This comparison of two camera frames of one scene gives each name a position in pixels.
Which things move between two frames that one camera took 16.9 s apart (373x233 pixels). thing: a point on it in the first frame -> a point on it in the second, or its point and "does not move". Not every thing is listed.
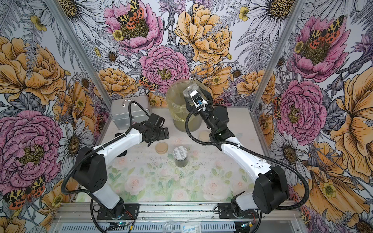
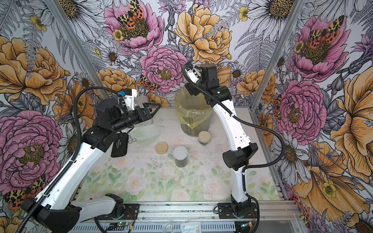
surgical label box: [191, 227] does not move
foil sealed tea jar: [180, 154] does not move
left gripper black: [161, 136] -> [147, 110]
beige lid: [161, 148] does not move
